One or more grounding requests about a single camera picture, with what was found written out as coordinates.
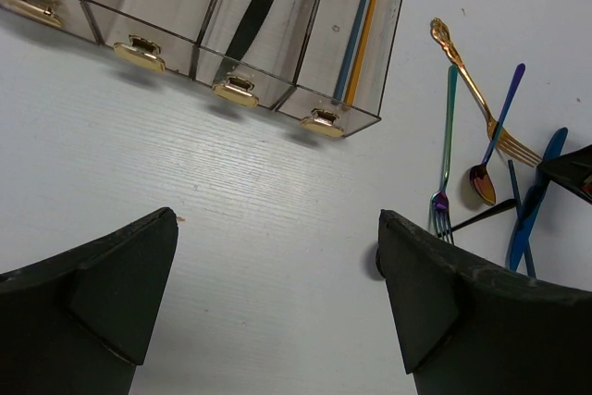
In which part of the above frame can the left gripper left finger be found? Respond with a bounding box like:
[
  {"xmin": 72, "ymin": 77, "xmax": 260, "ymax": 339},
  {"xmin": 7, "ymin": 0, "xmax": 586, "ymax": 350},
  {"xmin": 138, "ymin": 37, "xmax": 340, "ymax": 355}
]
[{"xmin": 1, "ymin": 207, "xmax": 179, "ymax": 394}]

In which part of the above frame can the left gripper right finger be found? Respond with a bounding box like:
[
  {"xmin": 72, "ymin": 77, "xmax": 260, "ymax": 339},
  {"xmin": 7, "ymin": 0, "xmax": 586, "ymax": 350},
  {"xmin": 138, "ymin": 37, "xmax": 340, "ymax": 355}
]
[{"xmin": 377, "ymin": 210, "xmax": 591, "ymax": 394}]

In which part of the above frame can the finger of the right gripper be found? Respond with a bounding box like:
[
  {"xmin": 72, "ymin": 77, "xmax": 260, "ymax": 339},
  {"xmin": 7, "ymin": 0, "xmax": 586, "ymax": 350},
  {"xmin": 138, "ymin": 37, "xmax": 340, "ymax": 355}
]
[{"xmin": 537, "ymin": 145, "xmax": 592, "ymax": 204}]

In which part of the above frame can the blue knife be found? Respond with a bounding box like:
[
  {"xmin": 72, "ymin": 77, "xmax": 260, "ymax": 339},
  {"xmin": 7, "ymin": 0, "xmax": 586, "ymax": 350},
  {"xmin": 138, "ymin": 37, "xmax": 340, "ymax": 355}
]
[{"xmin": 507, "ymin": 127, "xmax": 568, "ymax": 271}]

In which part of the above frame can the gold chopstick slanted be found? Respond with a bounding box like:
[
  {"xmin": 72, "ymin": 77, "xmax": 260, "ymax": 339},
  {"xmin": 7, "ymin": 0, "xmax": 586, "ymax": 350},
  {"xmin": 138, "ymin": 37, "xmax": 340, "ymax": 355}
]
[{"xmin": 344, "ymin": 0, "xmax": 377, "ymax": 105}]

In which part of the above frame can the black knife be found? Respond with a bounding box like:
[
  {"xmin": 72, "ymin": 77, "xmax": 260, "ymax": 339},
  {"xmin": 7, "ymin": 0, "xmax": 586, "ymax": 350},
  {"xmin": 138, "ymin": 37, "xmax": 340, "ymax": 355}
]
[{"xmin": 226, "ymin": 0, "xmax": 275, "ymax": 60}]

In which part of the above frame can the black spoon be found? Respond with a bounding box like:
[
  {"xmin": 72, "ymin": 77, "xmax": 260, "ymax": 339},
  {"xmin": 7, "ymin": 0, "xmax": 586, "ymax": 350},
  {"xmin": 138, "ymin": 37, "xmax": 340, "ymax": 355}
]
[{"xmin": 436, "ymin": 198, "xmax": 517, "ymax": 238}]

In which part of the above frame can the ornate gold fork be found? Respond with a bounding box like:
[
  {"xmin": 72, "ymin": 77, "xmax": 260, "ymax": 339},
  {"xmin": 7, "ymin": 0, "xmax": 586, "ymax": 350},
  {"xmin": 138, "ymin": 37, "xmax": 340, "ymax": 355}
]
[{"xmin": 430, "ymin": 18, "xmax": 542, "ymax": 167}]

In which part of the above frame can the rainbow purple spoon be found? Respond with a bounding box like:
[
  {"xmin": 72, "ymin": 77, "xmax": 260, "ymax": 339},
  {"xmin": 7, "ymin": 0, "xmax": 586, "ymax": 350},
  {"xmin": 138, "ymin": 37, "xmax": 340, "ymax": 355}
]
[{"xmin": 468, "ymin": 63, "xmax": 526, "ymax": 206}]

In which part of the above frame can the rainbow green fork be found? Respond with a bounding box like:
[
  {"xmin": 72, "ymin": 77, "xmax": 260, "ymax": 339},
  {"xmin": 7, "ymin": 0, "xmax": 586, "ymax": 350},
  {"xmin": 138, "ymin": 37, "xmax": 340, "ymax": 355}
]
[{"xmin": 430, "ymin": 65, "xmax": 458, "ymax": 245}]

